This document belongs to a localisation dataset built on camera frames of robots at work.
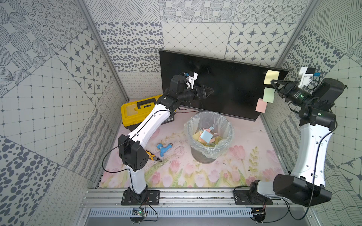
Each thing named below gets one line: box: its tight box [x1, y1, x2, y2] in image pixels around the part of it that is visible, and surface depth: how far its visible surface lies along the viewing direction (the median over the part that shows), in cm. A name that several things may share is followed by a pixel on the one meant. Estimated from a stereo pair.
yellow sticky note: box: [263, 69, 281, 85], surface depth 64 cm
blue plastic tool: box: [156, 143, 173, 157], surface depth 93 cm
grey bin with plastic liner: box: [184, 111, 235, 164], surface depth 79 cm
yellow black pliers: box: [145, 150, 163, 162], surface depth 90 cm
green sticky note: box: [263, 87, 276, 104], surface depth 70 cm
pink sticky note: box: [255, 97, 268, 114], surface depth 76 cm
